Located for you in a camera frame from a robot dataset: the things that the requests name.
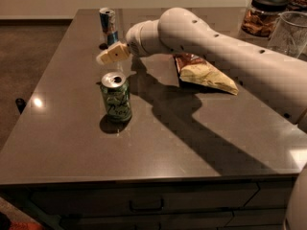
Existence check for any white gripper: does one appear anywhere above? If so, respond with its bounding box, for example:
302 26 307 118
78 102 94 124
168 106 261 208
96 20 171 65

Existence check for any red bull can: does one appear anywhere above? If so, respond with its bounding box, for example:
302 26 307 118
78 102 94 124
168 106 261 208
99 8 118 45

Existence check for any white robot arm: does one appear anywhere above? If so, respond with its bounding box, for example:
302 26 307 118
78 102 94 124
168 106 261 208
97 8 307 130

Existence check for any green soda can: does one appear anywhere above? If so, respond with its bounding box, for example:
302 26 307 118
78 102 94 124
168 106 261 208
101 72 132 123

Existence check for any brown chips bag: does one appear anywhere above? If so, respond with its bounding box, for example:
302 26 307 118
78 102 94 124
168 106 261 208
174 53 239 96

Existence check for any black knob at table side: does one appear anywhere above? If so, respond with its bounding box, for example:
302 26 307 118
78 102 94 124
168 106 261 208
15 98 26 113

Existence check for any glass jar with black lid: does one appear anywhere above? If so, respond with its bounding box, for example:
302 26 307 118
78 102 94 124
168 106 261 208
241 0 288 37

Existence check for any clear plastic cup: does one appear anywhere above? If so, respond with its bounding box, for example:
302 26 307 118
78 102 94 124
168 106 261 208
268 11 307 58

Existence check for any black drawer handle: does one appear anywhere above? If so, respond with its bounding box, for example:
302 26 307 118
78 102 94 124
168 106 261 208
129 198 164 213

